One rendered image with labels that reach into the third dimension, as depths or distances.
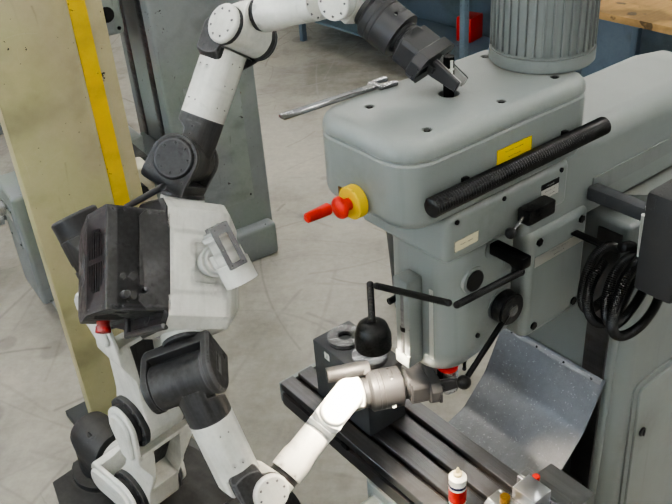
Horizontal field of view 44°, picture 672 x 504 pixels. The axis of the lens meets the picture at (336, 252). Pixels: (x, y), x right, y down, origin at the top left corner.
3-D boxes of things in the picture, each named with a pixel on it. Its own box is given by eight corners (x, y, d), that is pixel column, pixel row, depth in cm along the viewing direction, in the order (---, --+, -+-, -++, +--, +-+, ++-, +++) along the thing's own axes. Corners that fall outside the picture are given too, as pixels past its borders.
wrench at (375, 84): (287, 122, 142) (287, 118, 141) (275, 116, 144) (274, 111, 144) (398, 85, 153) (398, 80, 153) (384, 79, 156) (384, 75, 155)
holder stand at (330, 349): (370, 437, 209) (366, 376, 198) (317, 393, 224) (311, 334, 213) (406, 415, 215) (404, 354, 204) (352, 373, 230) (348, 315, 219)
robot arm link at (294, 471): (337, 449, 173) (278, 526, 167) (314, 437, 182) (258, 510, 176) (305, 419, 169) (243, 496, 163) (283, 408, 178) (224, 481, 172)
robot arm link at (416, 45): (439, 73, 155) (390, 34, 157) (463, 32, 148) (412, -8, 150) (404, 96, 146) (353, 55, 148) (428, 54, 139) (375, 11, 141)
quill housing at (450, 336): (452, 391, 167) (453, 258, 150) (384, 344, 181) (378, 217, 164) (516, 350, 176) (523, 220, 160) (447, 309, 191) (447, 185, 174)
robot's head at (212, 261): (215, 294, 161) (238, 287, 154) (190, 247, 159) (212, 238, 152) (240, 279, 165) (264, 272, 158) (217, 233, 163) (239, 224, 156)
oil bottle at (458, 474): (457, 511, 187) (457, 477, 181) (444, 501, 190) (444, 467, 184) (470, 502, 189) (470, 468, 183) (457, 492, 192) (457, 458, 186)
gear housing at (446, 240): (447, 269, 147) (447, 220, 142) (359, 220, 164) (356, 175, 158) (568, 203, 164) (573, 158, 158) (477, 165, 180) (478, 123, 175)
